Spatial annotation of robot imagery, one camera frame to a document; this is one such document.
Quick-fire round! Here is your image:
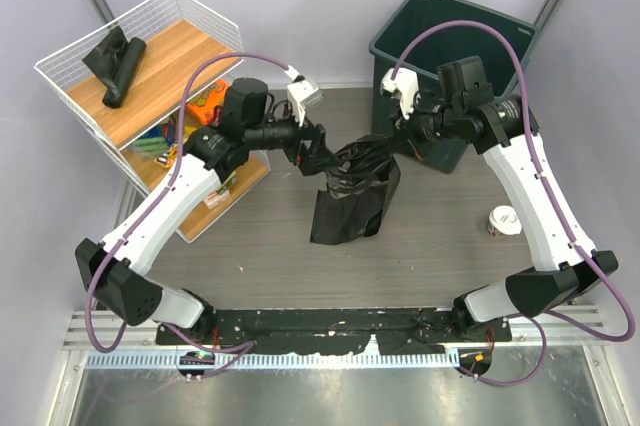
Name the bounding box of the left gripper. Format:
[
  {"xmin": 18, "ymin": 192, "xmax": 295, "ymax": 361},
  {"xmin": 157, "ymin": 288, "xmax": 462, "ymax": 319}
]
[{"xmin": 246, "ymin": 103, "xmax": 341, "ymax": 176}]

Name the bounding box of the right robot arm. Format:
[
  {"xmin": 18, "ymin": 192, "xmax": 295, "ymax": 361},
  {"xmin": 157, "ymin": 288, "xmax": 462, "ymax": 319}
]
[{"xmin": 381, "ymin": 56, "xmax": 618, "ymax": 341}]

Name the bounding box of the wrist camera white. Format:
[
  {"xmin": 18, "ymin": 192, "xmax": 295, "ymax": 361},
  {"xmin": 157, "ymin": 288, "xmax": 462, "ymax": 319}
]
[
  {"xmin": 285, "ymin": 65, "xmax": 322, "ymax": 128},
  {"xmin": 380, "ymin": 67, "xmax": 419, "ymax": 120}
]

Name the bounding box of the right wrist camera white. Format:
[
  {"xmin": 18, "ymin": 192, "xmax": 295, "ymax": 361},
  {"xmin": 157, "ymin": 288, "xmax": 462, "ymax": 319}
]
[{"xmin": 380, "ymin": 67, "xmax": 419, "ymax": 120}]

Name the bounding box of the white cable duct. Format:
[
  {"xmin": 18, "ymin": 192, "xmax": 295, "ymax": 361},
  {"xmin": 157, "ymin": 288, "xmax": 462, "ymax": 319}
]
[{"xmin": 85, "ymin": 348, "xmax": 459, "ymax": 371}]

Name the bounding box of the orange snack box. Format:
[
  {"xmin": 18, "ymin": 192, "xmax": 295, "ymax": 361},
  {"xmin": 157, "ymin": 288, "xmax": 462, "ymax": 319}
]
[{"xmin": 186, "ymin": 79, "xmax": 230, "ymax": 125}]

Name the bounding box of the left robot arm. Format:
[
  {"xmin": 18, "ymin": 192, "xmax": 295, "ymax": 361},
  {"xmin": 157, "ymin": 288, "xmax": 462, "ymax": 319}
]
[{"xmin": 75, "ymin": 76, "xmax": 336, "ymax": 344}]

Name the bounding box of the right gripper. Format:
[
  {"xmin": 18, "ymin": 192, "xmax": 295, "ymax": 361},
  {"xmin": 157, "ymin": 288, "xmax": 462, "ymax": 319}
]
[{"xmin": 388, "ymin": 93, "xmax": 463, "ymax": 160}]

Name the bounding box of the small white box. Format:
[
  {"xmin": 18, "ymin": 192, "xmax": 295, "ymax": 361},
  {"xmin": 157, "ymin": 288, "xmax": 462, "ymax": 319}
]
[{"xmin": 203, "ymin": 173, "xmax": 237, "ymax": 210}]

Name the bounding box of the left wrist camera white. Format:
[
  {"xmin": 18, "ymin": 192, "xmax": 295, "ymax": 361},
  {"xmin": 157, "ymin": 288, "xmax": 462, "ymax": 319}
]
[{"xmin": 285, "ymin": 65, "xmax": 322, "ymax": 128}]

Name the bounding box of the black trash bag roll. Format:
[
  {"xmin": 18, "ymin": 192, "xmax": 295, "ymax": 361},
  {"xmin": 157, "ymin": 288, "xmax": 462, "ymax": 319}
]
[{"xmin": 82, "ymin": 26, "xmax": 147, "ymax": 109}]

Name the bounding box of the dark green trash bin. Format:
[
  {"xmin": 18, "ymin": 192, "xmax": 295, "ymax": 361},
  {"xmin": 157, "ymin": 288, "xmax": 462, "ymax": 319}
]
[{"xmin": 368, "ymin": 0, "xmax": 538, "ymax": 175}]

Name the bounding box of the white wire shelf rack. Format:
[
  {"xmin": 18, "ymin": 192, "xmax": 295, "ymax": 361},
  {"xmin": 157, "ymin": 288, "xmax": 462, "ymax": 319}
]
[{"xmin": 33, "ymin": 0, "xmax": 271, "ymax": 245}]

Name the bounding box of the white paper cup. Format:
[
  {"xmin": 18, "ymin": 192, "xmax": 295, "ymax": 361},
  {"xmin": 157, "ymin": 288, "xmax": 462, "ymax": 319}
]
[{"xmin": 487, "ymin": 205, "xmax": 523, "ymax": 236}]

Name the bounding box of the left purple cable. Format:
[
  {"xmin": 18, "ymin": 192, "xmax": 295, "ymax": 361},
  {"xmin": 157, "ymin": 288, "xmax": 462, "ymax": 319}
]
[{"xmin": 83, "ymin": 51, "xmax": 301, "ymax": 382}]

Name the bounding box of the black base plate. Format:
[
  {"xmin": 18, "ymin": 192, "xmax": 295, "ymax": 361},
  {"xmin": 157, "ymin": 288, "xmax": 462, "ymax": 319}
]
[{"xmin": 154, "ymin": 306, "xmax": 515, "ymax": 355}]

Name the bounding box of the yellow candy bag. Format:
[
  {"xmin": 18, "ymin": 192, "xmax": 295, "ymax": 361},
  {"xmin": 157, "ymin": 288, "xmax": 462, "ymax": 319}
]
[{"xmin": 154, "ymin": 143, "xmax": 178, "ymax": 169}]

